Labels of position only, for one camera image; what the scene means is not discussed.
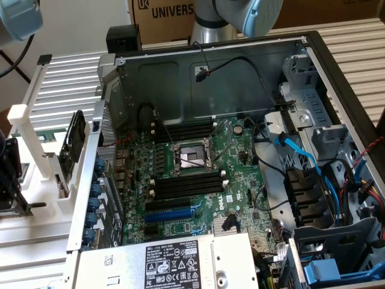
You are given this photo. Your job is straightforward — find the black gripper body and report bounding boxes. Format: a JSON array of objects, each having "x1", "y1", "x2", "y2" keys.
[{"x1": 0, "y1": 129, "x2": 22, "y2": 187}]

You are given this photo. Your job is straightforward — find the ram stick with white label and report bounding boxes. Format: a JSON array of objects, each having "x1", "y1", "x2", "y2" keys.
[{"x1": 33, "y1": 128, "x2": 67, "y2": 143}]

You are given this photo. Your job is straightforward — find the black ram slot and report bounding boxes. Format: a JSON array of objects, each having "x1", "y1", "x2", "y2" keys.
[
  {"x1": 151, "y1": 119, "x2": 218, "y2": 132},
  {"x1": 155, "y1": 171, "x2": 224, "y2": 186},
  {"x1": 152, "y1": 126, "x2": 217, "y2": 140},
  {"x1": 152, "y1": 122, "x2": 218, "y2": 136},
  {"x1": 149, "y1": 170, "x2": 227, "y2": 190},
  {"x1": 155, "y1": 179, "x2": 226, "y2": 195},
  {"x1": 153, "y1": 129, "x2": 217, "y2": 144},
  {"x1": 149, "y1": 180, "x2": 230, "y2": 200}
]

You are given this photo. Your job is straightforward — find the white parts rack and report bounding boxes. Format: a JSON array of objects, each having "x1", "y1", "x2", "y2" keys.
[{"x1": 0, "y1": 104, "x2": 93, "y2": 222}]

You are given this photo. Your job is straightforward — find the black graphics card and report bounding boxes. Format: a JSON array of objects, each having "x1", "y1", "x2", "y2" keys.
[{"x1": 44, "y1": 109, "x2": 87, "y2": 199}]

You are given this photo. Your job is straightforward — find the grey power supply with label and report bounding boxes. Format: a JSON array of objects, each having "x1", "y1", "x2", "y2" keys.
[{"x1": 71, "y1": 232, "x2": 260, "y2": 289}]

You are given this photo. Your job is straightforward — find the long black expansion slot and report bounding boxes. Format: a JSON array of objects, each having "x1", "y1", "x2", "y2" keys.
[{"x1": 145, "y1": 197, "x2": 193, "y2": 212}]

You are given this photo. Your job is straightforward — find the blue expansion slot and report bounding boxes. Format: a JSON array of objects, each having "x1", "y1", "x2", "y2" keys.
[{"x1": 143, "y1": 199, "x2": 203, "y2": 224}]

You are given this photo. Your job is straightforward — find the thin metal locking lever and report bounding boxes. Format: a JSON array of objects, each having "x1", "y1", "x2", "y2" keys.
[
  {"x1": 153, "y1": 111, "x2": 178, "y2": 148},
  {"x1": 176, "y1": 155, "x2": 211, "y2": 168}
]

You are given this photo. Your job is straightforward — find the black box device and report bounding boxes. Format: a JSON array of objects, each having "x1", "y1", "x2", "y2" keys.
[{"x1": 105, "y1": 25, "x2": 143, "y2": 57}]

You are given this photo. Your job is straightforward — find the black and grey pc case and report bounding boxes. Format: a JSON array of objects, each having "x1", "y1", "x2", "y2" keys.
[{"x1": 66, "y1": 30, "x2": 385, "y2": 289}]

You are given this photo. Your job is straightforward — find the cpu socket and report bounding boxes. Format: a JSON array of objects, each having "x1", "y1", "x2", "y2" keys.
[{"x1": 170, "y1": 137, "x2": 220, "y2": 177}]

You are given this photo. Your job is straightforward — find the silver finned heat sink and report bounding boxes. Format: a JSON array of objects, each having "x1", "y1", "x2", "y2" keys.
[{"x1": 212, "y1": 216, "x2": 239, "y2": 235}]

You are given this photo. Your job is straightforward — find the green motherboard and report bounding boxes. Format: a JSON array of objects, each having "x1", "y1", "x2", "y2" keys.
[{"x1": 115, "y1": 116, "x2": 291, "y2": 250}]

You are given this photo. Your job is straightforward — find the grey metal disk bay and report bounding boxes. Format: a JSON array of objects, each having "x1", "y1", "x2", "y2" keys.
[{"x1": 278, "y1": 54, "x2": 353, "y2": 162}]

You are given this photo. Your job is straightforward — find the blue plastic drive caddy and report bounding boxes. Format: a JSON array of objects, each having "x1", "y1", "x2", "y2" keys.
[{"x1": 303, "y1": 258, "x2": 385, "y2": 286}]

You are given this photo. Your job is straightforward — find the grey drive cage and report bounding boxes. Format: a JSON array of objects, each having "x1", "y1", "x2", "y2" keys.
[{"x1": 288, "y1": 216, "x2": 385, "y2": 289}]

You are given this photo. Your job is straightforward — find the plain brown cardboard box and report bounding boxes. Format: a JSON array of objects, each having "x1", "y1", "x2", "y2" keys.
[{"x1": 270, "y1": 0, "x2": 385, "y2": 31}]

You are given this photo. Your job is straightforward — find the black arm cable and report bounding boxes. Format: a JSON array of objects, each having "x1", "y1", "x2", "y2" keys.
[{"x1": 0, "y1": 33, "x2": 35, "y2": 78}]

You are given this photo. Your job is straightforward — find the black looped wire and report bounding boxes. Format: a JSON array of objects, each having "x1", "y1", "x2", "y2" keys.
[
  {"x1": 137, "y1": 101, "x2": 159, "y2": 129},
  {"x1": 320, "y1": 158, "x2": 357, "y2": 196}
]

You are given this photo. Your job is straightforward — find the black wire with plug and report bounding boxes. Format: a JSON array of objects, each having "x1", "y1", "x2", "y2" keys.
[{"x1": 191, "y1": 40, "x2": 297, "y2": 114}]

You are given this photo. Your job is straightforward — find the black wire plug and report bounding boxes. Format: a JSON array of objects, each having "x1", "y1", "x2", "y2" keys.
[{"x1": 221, "y1": 213, "x2": 239, "y2": 232}]

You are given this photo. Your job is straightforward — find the thin black wire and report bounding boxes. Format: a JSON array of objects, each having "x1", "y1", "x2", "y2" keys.
[
  {"x1": 254, "y1": 185, "x2": 291, "y2": 211},
  {"x1": 245, "y1": 116, "x2": 289, "y2": 178}
]

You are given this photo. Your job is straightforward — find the blue sata wire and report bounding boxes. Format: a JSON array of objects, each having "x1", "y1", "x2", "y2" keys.
[{"x1": 274, "y1": 131, "x2": 347, "y2": 226}]

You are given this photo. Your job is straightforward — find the coloured power wire bundle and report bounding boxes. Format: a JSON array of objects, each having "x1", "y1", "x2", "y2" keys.
[{"x1": 357, "y1": 178, "x2": 385, "y2": 219}]

